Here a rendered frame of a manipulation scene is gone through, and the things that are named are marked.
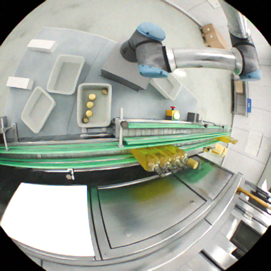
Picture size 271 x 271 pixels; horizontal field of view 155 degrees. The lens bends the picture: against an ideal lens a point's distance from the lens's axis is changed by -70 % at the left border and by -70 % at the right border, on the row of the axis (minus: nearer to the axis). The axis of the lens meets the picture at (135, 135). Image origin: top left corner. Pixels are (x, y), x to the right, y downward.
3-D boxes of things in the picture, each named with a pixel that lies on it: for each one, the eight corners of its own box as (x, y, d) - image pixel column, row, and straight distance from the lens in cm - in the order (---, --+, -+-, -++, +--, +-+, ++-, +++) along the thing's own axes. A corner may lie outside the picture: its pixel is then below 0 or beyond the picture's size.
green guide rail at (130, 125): (123, 125, 50) (128, 128, 42) (123, 123, 49) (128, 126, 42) (228, 127, 194) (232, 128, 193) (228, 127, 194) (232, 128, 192)
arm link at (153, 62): (141, 54, 54) (247, 55, 64) (145, 81, 50) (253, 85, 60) (129, 45, 45) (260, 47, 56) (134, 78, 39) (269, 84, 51)
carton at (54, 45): (35, 43, 97) (31, 39, 93) (57, 45, 81) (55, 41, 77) (30, 50, 95) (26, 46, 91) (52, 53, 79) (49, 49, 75)
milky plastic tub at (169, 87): (165, 102, 80) (173, 102, 74) (145, 83, 72) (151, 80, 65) (175, 86, 89) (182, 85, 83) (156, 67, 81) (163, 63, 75)
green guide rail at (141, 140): (122, 139, 51) (127, 144, 44) (122, 137, 51) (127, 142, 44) (227, 132, 195) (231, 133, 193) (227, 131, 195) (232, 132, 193)
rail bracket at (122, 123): (114, 142, 51) (120, 152, 39) (114, 107, 48) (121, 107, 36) (120, 141, 51) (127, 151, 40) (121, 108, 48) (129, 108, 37)
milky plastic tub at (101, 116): (79, 125, 62) (77, 127, 53) (80, 86, 62) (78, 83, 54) (108, 123, 61) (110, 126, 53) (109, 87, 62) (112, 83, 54)
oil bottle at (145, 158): (129, 152, 56) (148, 175, 39) (130, 143, 54) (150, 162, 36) (138, 151, 58) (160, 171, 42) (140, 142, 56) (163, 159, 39)
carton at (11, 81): (13, 78, 94) (8, 76, 91) (34, 80, 78) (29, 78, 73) (11, 86, 94) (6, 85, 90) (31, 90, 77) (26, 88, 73)
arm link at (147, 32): (149, 36, 62) (164, 22, 54) (153, 56, 55) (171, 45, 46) (127, 33, 57) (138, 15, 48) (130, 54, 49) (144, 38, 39)
